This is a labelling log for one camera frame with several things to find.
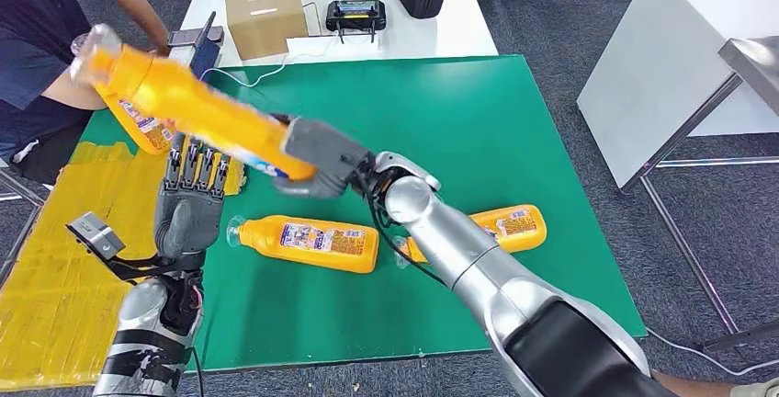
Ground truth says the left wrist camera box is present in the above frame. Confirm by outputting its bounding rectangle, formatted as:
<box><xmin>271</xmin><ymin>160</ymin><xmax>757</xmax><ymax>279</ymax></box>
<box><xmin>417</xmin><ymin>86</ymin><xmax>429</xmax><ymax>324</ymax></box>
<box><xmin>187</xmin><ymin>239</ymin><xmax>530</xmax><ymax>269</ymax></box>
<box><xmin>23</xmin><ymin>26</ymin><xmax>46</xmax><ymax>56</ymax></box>
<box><xmin>65</xmin><ymin>211</ymin><xmax>127</xmax><ymax>262</ymax></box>

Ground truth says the black controller with screen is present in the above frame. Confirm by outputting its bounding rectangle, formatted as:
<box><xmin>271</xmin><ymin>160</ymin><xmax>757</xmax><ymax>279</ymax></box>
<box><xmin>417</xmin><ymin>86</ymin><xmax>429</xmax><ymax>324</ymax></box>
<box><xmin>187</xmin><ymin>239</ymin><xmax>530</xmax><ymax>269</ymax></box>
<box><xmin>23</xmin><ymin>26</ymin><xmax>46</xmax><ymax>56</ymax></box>
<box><xmin>324</xmin><ymin>0</ymin><xmax>388</xmax><ymax>44</ymax></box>

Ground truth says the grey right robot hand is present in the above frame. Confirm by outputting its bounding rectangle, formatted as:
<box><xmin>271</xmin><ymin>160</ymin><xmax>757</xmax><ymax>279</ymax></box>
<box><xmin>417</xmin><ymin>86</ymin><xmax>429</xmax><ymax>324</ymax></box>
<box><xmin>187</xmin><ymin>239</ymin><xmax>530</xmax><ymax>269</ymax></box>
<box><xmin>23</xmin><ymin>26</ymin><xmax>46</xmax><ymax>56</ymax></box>
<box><xmin>270</xmin><ymin>115</ymin><xmax>376</xmax><ymax>200</ymax></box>

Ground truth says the grey metal chair frame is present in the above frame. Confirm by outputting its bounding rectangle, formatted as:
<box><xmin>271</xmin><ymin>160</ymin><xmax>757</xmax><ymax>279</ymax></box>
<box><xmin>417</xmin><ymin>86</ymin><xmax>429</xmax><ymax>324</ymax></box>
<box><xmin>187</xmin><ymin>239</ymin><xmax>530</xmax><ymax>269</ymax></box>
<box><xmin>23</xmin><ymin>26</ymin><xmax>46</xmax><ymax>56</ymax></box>
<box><xmin>0</xmin><ymin>165</ymin><xmax>50</xmax><ymax>286</ymax></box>

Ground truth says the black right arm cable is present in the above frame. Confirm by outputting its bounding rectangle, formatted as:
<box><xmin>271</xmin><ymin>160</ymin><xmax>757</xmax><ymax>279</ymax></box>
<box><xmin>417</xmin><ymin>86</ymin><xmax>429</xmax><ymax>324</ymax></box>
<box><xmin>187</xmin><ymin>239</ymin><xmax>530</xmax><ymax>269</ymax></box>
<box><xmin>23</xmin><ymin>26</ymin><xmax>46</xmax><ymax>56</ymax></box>
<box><xmin>358</xmin><ymin>165</ymin><xmax>452</xmax><ymax>289</ymax></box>

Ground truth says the large white table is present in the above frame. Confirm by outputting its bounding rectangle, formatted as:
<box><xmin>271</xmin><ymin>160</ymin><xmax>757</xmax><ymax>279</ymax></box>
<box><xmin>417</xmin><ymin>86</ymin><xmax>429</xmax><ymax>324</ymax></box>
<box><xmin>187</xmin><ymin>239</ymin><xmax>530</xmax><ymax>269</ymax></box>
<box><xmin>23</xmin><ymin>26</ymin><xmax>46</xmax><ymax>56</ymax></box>
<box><xmin>576</xmin><ymin>0</ymin><xmax>779</xmax><ymax>191</ymax></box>

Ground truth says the stainless steel table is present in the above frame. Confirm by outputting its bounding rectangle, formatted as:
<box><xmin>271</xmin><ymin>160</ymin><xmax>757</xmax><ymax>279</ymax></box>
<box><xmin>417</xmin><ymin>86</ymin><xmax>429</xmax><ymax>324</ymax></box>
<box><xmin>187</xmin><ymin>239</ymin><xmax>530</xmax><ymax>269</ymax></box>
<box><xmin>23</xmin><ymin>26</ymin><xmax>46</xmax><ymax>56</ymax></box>
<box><xmin>620</xmin><ymin>36</ymin><xmax>779</xmax><ymax>353</ymax></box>

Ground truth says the person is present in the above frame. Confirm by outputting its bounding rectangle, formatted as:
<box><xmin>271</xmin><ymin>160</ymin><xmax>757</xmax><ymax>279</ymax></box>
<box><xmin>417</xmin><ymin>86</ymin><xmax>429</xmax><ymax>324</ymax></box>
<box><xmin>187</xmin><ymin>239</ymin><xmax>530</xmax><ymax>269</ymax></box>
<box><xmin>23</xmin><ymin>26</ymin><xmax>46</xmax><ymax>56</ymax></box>
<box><xmin>0</xmin><ymin>0</ymin><xmax>173</xmax><ymax>186</ymax></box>

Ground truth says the person's leg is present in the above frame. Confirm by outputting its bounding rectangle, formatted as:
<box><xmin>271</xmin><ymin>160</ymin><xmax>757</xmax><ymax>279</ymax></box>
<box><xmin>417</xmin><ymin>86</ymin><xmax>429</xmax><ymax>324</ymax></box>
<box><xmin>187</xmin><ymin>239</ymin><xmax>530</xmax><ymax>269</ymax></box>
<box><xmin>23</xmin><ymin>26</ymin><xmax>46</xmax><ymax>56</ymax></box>
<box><xmin>650</xmin><ymin>369</ymin><xmax>779</xmax><ymax>397</ymax></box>

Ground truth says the thin white cable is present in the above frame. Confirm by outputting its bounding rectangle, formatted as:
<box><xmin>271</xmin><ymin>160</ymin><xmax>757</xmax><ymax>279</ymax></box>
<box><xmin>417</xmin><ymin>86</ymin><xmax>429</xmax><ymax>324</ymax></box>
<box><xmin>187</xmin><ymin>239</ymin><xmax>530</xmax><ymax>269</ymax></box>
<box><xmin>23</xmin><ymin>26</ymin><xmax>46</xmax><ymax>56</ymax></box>
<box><xmin>198</xmin><ymin>33</ymin><xmax>342</xmax><ymax>90</ymax></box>

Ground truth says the white floor cable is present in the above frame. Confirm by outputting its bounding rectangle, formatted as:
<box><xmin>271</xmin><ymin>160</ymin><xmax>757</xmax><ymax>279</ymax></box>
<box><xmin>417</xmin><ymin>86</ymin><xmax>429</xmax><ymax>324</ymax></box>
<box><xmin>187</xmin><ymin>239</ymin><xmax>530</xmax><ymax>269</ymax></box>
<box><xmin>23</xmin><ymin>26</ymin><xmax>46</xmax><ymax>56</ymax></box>
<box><xmin>645</xmin><ymin>327</ymin><xmax>779</xmax><ymax>379</ymax></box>

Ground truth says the green table mat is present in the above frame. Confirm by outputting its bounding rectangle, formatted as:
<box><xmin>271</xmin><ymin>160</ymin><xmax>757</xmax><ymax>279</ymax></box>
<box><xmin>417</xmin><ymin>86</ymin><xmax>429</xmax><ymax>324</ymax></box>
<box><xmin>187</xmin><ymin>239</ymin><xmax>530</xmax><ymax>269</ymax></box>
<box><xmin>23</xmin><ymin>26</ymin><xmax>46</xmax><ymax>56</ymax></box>
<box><xmin>79</xmin><ymin>54</ymin><xmax>648</xmax><ymax>374</ymax></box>

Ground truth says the yellow taped cardboard sheet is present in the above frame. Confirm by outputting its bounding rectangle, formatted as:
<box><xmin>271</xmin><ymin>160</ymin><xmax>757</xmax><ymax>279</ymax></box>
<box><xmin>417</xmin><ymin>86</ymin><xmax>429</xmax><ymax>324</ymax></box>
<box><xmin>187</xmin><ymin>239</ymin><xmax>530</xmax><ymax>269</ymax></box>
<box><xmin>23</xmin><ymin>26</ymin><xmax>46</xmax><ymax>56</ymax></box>
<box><xmin>0</xmin><ymin>141</ymin><xmax>248</xmax><ymax>392</ymax></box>

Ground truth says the grey smartphone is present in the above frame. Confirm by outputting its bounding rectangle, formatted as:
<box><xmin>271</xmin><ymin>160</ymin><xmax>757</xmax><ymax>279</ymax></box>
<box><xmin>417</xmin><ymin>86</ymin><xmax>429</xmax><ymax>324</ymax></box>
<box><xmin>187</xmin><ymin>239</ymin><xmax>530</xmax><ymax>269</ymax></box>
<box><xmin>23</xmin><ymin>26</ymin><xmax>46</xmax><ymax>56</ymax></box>
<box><xmin>167</xmin><ymin>27</ymin><xmax>225</xmax><ymax>49</ymax></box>

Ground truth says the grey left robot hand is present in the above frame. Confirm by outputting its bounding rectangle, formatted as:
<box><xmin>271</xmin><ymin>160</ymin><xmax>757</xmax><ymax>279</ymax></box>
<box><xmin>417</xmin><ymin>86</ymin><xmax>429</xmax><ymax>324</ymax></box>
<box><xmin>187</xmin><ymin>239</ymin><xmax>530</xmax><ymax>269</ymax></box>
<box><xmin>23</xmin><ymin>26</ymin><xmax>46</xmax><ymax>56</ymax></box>
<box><xmin>152</xmin><ymin>132</ymin><xmax>231</xmax><ymax>260</ymax></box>

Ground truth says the orange bottle with clear cap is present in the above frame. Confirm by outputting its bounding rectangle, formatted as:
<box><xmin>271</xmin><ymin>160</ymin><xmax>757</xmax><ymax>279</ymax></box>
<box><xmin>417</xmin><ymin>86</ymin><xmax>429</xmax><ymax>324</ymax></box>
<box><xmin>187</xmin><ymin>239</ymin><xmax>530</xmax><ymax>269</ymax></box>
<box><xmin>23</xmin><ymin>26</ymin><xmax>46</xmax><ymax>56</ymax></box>
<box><xmin>226</xmin><ymin>214</ymin><xmax>380</xmax><ymax>276</ymax></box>
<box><xmin>68</xmin><ymin>22</ymin><xmax>319</xmax><ymax>182</ymax></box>
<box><xmin>394</xmin><ymin>204</ymin><xmax>548</xmax><ymax>264</ymax></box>
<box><xmin>96</xmin><ymin>77</ymin><xmax>179</xmax><ymax>157</ymax></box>

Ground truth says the brown cardboard box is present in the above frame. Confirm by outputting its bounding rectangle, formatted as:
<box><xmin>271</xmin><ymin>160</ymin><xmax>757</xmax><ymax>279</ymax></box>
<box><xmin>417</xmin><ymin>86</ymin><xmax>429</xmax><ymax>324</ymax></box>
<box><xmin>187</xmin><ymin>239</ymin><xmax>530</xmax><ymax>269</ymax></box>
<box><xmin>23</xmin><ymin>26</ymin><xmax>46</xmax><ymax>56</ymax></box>
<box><xmin>223</xmin><ymin>0</ymin><xmax>310</xmax><ymax>62</ymax></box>

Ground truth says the tablet in navy folio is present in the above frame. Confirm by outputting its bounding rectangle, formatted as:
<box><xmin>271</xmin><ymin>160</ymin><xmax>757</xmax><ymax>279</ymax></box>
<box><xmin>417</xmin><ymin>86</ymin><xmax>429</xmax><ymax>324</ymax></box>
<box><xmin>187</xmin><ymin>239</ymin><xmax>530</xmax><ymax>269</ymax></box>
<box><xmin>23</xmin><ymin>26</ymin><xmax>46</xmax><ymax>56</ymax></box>
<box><xmin>176</xmin><ymin>11</ymin><xmax>225</xmax><ymax>82</ymax></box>

